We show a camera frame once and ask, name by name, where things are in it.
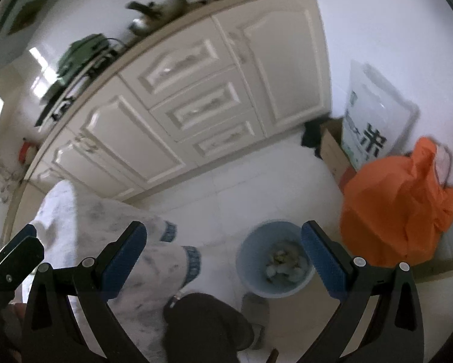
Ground light blue trash bin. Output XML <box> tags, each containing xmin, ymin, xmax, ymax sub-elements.
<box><xmin>236</xmin><ymin>221</ymin><xmax>315</xmax><ymax>299</ymax></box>

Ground white blue patterned tablecloth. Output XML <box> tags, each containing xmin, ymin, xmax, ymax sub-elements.
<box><xmin>31</xmin><ymin>180</ymin><xmax>201</xmax><ymax>362</ymax></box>

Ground red white container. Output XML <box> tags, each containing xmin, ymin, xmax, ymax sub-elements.
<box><xmin>18</xmin><ymin>139</ymin><xmax>38</xmax><ymax>165</ymax></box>

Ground black gas stove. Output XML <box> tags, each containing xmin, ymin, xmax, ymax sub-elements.
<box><xmin>34</xmin><ymin>47</ymin><xmax>119</xmax><ymax>128</ymax></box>

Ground orange plastic bag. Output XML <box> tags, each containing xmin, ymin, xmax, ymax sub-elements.
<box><xmin>339</xmin><ymin>137</ymin><xmax>453</xmax><ymax>268</ymax></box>

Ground person's dark trouser leg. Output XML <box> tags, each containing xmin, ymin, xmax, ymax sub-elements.
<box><xmin>162</xmin><ymin>293</ymin><xmax>255</xmax><ymax>363</ymax></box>

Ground green electric cooking pot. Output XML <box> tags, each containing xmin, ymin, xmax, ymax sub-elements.
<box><xmin>57</xmin><ymin>34</ymin><xmax>110</xmax><ymax>83</ymax></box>

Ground brown cardboard box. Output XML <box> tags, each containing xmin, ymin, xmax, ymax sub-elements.
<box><xmin>320</xmin><ymin>118</ymin><xmax>356</xmax><ymax>193</ymax></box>

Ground white rice sack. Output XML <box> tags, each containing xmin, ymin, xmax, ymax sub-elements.
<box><xmin>341</xmin><ymin>61</ymin><xmax>419</xmax><ymax>171</ymax></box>

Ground steel wok pan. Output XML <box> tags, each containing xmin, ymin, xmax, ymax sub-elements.
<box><xmin>125</xmin><ymin>0</ymin><xmax>188</xmax><ymax>36</ymax></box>

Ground cream lower cabinets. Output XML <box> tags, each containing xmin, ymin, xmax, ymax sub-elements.
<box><xmin>2</xmin><ymin>0</ymin><xmax>333</xmax><ymax>235</ymax></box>

